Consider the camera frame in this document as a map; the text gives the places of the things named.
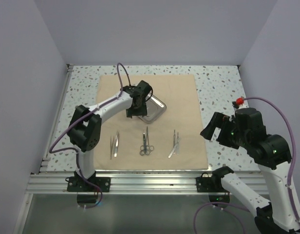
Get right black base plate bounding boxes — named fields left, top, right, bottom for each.
left=195, top=173, right=227, bottom=193

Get steel instrument tray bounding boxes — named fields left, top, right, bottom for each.
left=138, top=95, right=167, bottom=124

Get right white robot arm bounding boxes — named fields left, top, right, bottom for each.
left=200, top=108, right=300, bottom=234

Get beige surgical cloth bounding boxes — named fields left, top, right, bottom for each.
left=94, top=75, right=208, bottom=170

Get steel forceps with rings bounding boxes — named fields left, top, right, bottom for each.
left=140, top=131, right=148, bottom=156

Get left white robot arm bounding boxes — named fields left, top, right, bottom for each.
left=66, top=91, right=149, bottom=192

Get steel surgical scissors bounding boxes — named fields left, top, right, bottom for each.
left=146, top=127, right=154, bottom=155

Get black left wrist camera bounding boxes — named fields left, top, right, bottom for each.
left=136, top=80, right=153, bottom=98

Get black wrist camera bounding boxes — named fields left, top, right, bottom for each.
left=136, top=80, right=153, bottom=98
left=235, top=108, right=266, bottom=136

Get steel scalpel handle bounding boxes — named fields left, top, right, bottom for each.
left=168, top=138, right=181, bottom=158
left=176, top=132, right=180, bottom=155
left=173, top=129, right=176, bottom=154

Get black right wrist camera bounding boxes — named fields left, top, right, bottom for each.
left=235, top=108, right=266, bottom=136

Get steel tweezers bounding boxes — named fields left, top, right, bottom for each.
left=110, top=137, right=114, bottom=159
left=113, top=131, right=119, bottom=157

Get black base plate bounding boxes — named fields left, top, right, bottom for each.
left=65, top=175, right=111, bottom=193
left=195, top=173, right=227, bottom=193

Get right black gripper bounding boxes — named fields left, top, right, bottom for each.
left=200, top=111, right=249, bottom=149

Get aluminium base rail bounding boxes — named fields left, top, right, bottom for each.
left=27, top=170, right=280, bottom=195

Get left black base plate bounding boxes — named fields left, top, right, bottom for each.
left=65, top=175, right=111, bottom=193

